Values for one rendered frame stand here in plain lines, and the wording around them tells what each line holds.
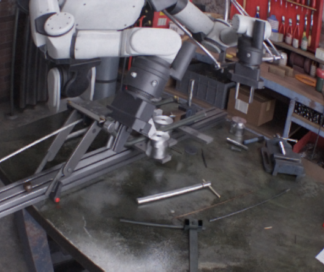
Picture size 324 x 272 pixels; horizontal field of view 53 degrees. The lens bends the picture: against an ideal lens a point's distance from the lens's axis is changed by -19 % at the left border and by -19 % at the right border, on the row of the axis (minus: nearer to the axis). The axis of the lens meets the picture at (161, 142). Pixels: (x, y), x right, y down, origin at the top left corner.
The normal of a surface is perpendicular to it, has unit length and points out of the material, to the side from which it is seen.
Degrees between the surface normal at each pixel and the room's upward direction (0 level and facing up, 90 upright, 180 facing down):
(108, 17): 111
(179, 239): 0
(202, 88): 90
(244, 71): 90
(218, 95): 90
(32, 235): 90
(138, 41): 67
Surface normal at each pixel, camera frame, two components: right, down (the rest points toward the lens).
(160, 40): 0.08, 0.08
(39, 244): 0.75, 0.38
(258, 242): 0.12, -0.88
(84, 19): 0.40, 0.74
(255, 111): -0.69, 0.25
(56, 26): 0.10, -0.43
